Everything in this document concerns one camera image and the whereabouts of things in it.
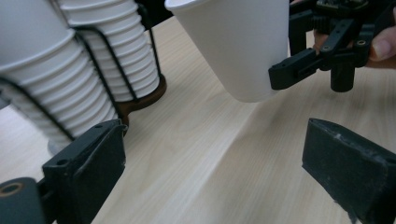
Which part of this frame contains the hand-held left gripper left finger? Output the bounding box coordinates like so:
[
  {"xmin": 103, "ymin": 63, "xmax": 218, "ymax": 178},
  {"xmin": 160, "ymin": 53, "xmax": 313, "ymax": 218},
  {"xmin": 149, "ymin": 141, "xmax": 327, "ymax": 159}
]
[{"xmin": 41, "ymin": 119, "xmax": 128, "ymax": 224}]

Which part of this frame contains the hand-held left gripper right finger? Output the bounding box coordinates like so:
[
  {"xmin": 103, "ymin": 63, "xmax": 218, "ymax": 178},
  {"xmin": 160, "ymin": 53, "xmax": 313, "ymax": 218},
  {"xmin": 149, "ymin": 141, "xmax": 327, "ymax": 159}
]
[{"xmin": 301, "ymin": 117, "xmax": 396, "ymax": 224}]

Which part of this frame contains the single white paper cup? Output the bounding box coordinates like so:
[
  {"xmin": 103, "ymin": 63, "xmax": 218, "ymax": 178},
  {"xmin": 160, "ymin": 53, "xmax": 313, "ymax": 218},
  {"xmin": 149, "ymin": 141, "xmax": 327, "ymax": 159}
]
[{"xmin": 163, "ymin": 0, "xmax": 290, "ymax": 104}]

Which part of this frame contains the short stack of white cups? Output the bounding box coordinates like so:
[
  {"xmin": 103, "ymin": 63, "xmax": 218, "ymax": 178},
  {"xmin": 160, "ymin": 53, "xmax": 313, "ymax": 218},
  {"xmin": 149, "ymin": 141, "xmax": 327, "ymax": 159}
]
[{"xmin": 0, "ymin": 0, "xmax": 120, "ymax": 155}]

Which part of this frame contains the black wire cup holder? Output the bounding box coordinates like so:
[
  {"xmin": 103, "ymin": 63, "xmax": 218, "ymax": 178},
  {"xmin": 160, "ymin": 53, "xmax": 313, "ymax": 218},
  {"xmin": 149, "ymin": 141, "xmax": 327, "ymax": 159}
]
[{"xmin": 0, "ymin": 6, "xmax": 167, "ymax": 141}]

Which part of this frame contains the tall stack of white cups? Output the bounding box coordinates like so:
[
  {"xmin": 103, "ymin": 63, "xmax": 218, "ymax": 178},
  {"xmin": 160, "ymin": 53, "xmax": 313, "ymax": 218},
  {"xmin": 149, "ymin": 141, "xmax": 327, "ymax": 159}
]
[{"xmin": 57, "ymin": 0, "xmax": 161, "ymax": 103}]

